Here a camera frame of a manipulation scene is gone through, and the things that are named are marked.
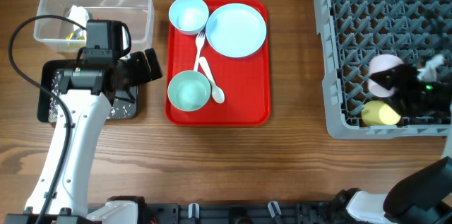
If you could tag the light blue bowl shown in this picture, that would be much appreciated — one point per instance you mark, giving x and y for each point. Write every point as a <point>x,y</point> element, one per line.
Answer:
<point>189,17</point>

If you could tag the clear plastic waste bin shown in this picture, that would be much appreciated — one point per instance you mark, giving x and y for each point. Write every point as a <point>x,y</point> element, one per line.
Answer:
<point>137,14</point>

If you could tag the green bowl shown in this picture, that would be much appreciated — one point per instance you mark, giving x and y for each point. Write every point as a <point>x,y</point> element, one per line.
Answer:
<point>189,91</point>

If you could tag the white rice grains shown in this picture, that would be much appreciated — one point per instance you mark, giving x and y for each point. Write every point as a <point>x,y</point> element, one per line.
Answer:
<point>124,107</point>

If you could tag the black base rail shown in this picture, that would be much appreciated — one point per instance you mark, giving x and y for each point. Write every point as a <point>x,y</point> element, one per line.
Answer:
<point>316,212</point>

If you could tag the pink plastic cup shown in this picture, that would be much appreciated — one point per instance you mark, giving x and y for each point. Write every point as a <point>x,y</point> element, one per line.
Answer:
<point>381,63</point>

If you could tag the black food waste bin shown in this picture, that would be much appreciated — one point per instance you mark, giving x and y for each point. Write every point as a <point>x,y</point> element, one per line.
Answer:
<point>47,74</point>

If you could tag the yellow snack wrapper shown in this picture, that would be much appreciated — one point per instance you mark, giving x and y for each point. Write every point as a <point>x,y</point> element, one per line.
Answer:
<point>79,34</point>

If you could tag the red plastic tray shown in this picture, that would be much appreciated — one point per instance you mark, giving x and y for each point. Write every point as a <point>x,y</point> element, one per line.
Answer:
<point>245,81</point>

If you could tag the yellow plastic cup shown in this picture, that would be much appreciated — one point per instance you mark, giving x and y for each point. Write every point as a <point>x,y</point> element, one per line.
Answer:
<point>377,113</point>

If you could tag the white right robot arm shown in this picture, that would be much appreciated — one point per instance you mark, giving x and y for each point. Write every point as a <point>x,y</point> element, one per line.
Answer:
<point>418,198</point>

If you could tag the white plastic spoon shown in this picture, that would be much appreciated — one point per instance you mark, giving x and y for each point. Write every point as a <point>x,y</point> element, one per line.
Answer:
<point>216,92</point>

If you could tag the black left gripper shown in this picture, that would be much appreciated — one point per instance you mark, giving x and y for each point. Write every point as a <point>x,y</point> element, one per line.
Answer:
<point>143,75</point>

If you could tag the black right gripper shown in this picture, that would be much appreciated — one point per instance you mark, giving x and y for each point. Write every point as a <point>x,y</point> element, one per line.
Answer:
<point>405,75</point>

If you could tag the light blue plate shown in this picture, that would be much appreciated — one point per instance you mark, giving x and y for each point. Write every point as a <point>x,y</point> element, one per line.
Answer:
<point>236,30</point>

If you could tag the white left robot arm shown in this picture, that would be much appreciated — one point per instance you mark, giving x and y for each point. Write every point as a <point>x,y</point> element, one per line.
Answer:
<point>87,92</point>

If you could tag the white tissue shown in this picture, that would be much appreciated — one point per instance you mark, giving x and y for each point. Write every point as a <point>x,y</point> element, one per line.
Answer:
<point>78,14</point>

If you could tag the white plastic fork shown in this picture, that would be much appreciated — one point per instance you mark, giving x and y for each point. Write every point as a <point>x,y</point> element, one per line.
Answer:
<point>199,41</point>

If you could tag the grey dishwasher rack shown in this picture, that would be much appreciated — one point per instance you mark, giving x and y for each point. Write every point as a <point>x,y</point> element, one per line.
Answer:
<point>352,32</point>

